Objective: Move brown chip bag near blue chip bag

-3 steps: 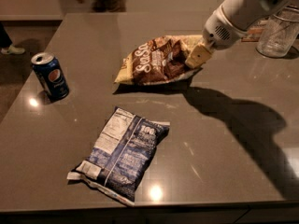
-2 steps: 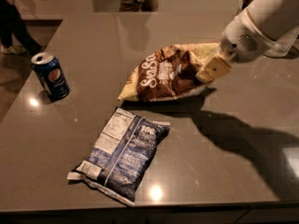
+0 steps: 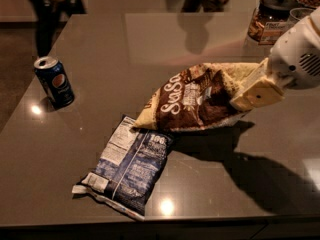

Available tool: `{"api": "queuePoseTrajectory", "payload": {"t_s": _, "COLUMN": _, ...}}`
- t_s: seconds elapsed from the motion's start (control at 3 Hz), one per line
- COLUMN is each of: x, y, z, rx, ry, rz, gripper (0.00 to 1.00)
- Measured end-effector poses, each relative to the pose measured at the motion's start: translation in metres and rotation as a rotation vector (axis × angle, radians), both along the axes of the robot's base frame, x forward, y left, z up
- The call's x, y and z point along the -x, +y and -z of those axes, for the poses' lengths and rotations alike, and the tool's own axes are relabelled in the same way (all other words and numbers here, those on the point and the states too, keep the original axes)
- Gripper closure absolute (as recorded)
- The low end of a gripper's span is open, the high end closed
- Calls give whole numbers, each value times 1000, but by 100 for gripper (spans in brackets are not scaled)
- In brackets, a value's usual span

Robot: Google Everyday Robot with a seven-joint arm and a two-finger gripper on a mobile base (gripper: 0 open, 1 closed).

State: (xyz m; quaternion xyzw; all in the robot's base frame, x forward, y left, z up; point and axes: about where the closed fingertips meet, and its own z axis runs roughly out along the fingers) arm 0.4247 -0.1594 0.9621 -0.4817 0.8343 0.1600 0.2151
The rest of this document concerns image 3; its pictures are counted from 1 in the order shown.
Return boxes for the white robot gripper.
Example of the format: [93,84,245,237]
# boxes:
[230,8,320,111]

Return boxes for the brown sea salt chip bag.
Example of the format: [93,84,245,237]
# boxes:
[134,63,258,132]

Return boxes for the blue chip bag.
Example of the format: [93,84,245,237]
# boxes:
[72,116,173,220]

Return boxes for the glass snack jar black lid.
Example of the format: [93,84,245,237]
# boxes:
[247,0,299,45]

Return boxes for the clear glass container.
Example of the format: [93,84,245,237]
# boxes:
[288,7,313,24]

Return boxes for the blue Pepsi soda can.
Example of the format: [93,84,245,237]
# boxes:
[34,56,75,108]

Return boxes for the person in dark clothes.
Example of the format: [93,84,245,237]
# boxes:
[29,0,86,57]

